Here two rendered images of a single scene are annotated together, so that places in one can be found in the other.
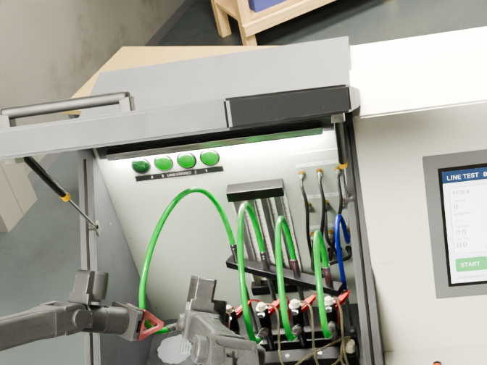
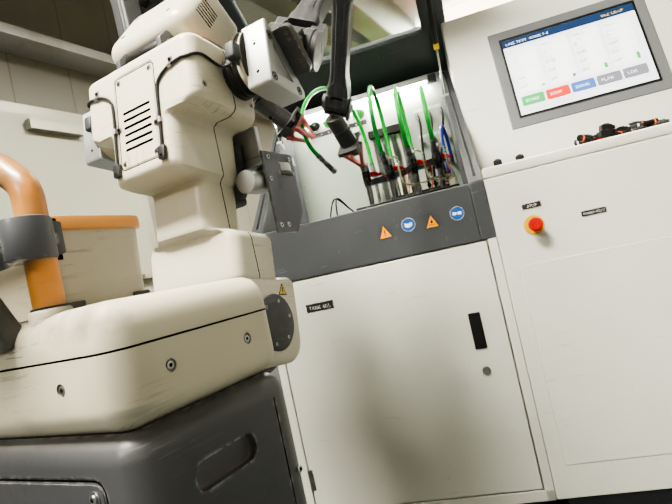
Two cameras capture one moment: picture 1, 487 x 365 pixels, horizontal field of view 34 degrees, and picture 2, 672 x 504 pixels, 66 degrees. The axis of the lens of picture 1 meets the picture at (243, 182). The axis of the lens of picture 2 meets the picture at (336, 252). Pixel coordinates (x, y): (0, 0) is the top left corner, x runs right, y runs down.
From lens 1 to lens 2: 1.68 m
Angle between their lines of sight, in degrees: 36
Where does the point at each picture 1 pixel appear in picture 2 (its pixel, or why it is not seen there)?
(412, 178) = (483, 51)
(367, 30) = not seen: hidden behind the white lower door
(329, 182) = (436, 122)
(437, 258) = (508, 99)
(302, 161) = (417, 107)
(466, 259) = (529, 96)
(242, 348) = not seen: outside the picture
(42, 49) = not seen: hidden behind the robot
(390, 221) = (471, 81)
